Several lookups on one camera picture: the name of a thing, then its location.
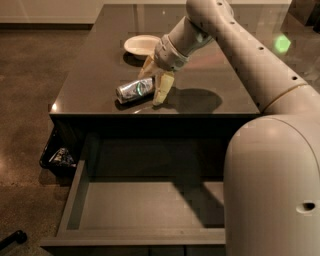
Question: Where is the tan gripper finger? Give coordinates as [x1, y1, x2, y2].
[153, 71, 174, 106]
[138, 55, 164, 79]

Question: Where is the silver blue redbull can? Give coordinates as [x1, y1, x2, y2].
[116, 77, 155, 104]

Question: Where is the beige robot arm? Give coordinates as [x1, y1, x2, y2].
[140, 0, 320, 256]

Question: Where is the grey open top drawer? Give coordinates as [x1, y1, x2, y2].
[40, 134, 226, 256]

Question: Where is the white ceramic bowl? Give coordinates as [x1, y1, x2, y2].
[124, 35, 160, 60]

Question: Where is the dark grey counter cabinet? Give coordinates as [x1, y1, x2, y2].
[49, 3, 320, 158]

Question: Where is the black bin with trash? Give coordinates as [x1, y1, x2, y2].
[39, 128, 77, 177]

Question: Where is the black cylindrical floor object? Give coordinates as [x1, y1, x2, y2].
[0, 230, 27, 250]

